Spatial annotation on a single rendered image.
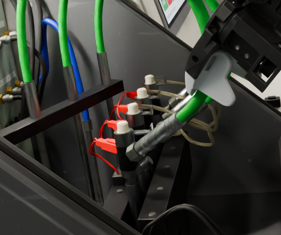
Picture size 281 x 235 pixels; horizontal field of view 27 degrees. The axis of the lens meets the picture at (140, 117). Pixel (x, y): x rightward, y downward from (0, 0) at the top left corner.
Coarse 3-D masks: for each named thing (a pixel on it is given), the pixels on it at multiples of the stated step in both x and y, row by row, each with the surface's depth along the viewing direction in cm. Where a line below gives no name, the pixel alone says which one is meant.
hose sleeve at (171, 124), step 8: (176, 112) 67; (168, 120) 68; (176, 120) 67; (160, 128) 68; (168, 128) 68; (176, 128) 67; (144, 136) 71; (152, 136) 69; (160, 136) 69; (168, 136) 69; (136, 144) 72; (144, 144) 70; (152, 144) 70; (144, 152) 71
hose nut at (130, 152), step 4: (132, 144) 72; (128, 148) 73; (132, 148) 72; (128, 152) 72; (132, 152) 72; (136, 152) 72; (128, 156) 72; (132, 156) 72; (136, 156) 72; (140, 156) 72; (144, 156) 72; (132, 160) 72; (136, 160) 73
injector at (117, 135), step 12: (132, 132) 83; (120, 144) 82; (120, 156) 83; (120, 168) 84; (132, 168) 83; (144, 168) 84; (132, 180) 84; (132, 192) 85; (132, 204) 86; (132, 216) 87
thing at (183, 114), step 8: (192, 0) 61; (200, 0) 61; (192, 8) 61; (200, 8) 61; (200, 16) 61; (208, 16) 61; (200, 24) 61; (200, 96) 64; (192, 104) 65; (200, 104) 65; (184, 112) 66; (192, 112) 66; (184, 120) 67
